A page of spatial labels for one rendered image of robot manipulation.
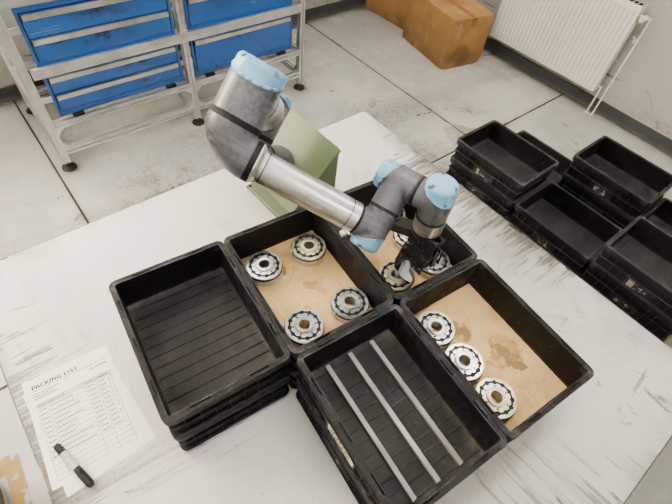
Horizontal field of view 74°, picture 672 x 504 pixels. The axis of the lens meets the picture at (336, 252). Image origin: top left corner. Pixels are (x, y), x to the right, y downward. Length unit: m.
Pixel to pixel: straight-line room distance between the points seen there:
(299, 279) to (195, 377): 0.38
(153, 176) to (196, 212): 1.27
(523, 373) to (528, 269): 0.50
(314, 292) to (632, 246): 1.53
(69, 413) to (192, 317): 0.38
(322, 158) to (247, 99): 0.56
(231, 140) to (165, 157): 2.05
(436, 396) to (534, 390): 0.26
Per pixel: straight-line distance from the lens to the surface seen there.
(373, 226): 1.04
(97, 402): 1.35
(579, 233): 2.42
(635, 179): 2.72
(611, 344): 1.65
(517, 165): 2.45
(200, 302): 1.26
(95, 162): 3.09
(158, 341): 1.23
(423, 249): 1.14
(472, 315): 1.32
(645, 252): 2.35
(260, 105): 0.98
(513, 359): 1.30
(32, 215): 2.89
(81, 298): 1.53
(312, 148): 1.52
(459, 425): 1.17
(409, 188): 1.04
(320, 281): 1.28
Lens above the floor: 1.88
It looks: 51 degrees down
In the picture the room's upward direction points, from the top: 8 degrees clockwise
